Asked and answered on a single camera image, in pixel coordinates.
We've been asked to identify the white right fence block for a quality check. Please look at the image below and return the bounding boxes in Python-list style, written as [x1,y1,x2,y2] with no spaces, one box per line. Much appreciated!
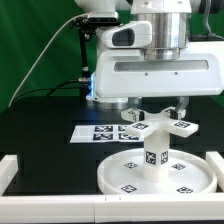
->
[206,151,224,193]

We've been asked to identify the white marker sheet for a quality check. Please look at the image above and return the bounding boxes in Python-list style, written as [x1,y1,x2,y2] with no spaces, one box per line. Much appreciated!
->
[70,124,142,143]

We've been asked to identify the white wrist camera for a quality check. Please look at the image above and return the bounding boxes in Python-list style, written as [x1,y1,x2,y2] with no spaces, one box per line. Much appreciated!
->
[101,21,152,49]

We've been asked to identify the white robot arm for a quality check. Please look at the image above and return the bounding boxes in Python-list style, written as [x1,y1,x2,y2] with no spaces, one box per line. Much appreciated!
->
[74,0,224,113]

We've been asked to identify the white round table top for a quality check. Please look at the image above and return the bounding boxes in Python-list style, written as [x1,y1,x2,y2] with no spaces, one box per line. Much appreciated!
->
[97,148,217,194]

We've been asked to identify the white fence block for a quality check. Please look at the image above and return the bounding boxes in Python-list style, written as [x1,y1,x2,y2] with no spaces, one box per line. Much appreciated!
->
[206,151,224,193]
[0,155,18,197]

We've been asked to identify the white left fence block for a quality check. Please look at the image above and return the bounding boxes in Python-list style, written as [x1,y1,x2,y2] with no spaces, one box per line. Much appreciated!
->
[0,155,18,197]

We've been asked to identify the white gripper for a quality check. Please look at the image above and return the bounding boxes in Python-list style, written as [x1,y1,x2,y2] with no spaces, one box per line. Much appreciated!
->
[95,41,224,122]

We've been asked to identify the white front fence rail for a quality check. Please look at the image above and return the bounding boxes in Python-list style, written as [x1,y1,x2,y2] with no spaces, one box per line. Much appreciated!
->
[0,193,224,224]

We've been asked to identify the black cable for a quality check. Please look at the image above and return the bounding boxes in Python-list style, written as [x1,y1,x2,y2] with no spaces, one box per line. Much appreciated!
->
[8,78,92,107]

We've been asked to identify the white cable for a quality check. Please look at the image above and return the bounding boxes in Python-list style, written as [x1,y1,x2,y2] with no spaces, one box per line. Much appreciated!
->
[7,13,88,108]

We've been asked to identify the white cross-shaped table base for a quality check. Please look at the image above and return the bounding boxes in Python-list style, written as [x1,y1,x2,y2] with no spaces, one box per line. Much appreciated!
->
[121,107,199,138]

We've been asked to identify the grey braided cable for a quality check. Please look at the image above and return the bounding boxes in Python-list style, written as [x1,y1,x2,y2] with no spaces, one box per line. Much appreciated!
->
[203,0,221,38]

